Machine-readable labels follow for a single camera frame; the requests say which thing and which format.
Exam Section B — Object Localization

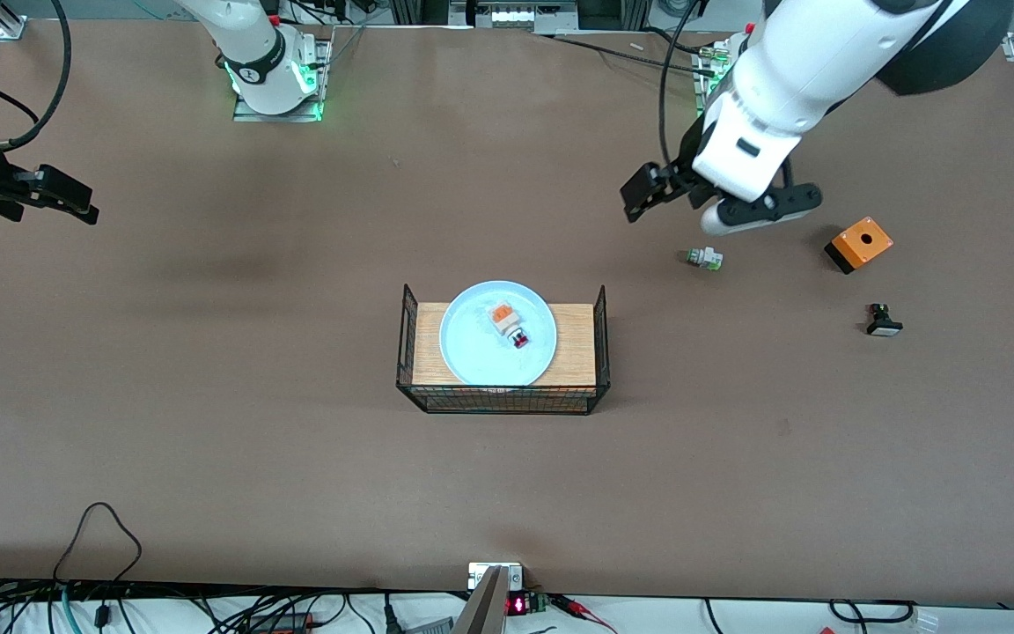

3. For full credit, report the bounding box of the red push button switch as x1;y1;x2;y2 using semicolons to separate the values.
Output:
489;304;532;350

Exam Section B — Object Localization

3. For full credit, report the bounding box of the light blue round plate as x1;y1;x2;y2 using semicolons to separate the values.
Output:
439;280;558;387

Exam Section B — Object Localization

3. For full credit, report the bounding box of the black button with white cap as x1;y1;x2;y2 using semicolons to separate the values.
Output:
865;303;904;337

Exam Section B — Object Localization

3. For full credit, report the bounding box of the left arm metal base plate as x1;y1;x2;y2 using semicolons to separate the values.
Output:
692;40;737;115

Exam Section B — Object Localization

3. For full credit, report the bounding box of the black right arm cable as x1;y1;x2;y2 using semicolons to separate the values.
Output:
0;0;73;151

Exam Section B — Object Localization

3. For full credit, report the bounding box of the black cable across table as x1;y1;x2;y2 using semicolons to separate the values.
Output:
551;33;724;78

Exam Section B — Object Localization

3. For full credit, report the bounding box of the black wire rack wooden top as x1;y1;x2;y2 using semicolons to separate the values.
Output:
396;284;611;416

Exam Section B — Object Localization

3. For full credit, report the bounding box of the orange button enclosure box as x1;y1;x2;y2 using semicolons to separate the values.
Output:
825;217;894;275

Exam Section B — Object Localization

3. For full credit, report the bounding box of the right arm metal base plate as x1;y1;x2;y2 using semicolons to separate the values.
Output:
232;35;332;123

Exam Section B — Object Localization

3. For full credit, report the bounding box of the silver aluminium frame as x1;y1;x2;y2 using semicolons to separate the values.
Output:
450;0;580;36

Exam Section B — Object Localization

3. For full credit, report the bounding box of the black looped cable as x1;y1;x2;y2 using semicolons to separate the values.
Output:
54;502;143;586

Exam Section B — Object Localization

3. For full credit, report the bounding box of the white mount bracket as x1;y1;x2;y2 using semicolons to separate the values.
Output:
468;562;525;593

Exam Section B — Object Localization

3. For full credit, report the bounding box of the red wire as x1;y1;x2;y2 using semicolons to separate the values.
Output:
558;595;619;634

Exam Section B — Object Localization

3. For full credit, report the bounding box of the silver camera mount pole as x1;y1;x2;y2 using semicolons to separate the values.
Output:
452;564;511;634

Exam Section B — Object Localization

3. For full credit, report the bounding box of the black cable at table edge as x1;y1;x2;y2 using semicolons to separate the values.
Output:
828;598;918;626

